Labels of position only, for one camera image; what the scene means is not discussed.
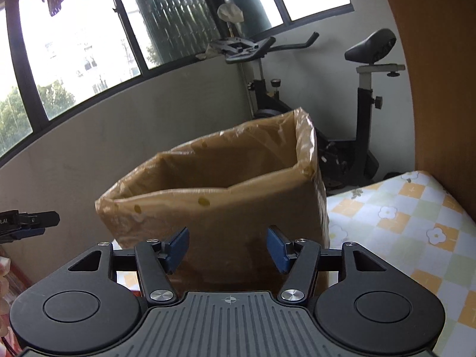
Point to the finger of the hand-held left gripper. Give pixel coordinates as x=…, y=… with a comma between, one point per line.
x=31, y=232
x=41, y=218

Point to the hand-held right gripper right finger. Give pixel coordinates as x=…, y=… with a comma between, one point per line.
x=277, y=247

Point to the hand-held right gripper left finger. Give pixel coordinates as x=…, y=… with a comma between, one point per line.
x=177, y=247

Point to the brown cardboard box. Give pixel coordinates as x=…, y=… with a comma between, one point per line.
x=230, y=238

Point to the clear plastic bag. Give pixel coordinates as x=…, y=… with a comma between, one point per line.
x=178, y=171

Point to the person's left hand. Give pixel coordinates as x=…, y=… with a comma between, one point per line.
x=3, y=271

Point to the black exercise bike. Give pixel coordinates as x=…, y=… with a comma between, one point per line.
x=362, y=134

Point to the wooden headboard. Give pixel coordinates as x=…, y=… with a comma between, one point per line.
x=446, y=81

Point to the white plastic bag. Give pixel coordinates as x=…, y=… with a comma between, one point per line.
x=230, y=15

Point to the black window frame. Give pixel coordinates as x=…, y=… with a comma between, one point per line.
x=128, y=37

